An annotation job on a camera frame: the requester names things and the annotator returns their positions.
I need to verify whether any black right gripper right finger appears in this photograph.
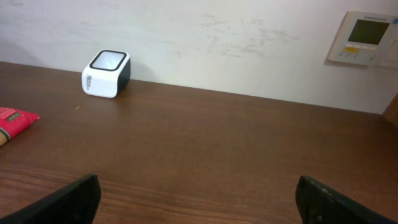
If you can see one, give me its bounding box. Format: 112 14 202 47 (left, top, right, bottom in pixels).
295 175 397 224

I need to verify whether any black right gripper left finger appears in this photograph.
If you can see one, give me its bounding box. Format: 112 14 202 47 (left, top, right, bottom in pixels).
1 174 101 224

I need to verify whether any orange pasta packet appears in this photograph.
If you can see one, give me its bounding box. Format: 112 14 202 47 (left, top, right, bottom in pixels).
1 107 40 146

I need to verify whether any white barcode scanner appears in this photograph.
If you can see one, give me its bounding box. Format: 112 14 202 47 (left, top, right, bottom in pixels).
81 49 131 98

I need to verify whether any brown wooden side panel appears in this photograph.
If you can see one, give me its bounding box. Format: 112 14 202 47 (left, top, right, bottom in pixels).
382 94 398 127

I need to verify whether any wall thermostat control panel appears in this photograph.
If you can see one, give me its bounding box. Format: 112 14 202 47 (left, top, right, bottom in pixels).
328 11 397 68

